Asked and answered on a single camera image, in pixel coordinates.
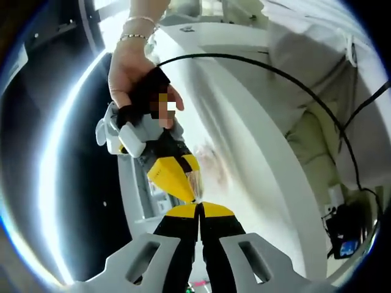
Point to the white power adapter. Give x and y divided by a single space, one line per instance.
333 200

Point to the person's beige trousers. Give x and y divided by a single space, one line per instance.
317 146

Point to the black device with blue screen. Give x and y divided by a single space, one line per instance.
348 232

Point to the white chest device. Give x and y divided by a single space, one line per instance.
352 50

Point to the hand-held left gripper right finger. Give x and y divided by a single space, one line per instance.
223 232

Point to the clear resealable bag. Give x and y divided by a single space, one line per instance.
195 186

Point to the person's right hand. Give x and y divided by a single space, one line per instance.
128 70

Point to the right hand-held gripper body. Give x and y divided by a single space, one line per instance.
131 140

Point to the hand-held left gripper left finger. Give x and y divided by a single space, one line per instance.
174 232

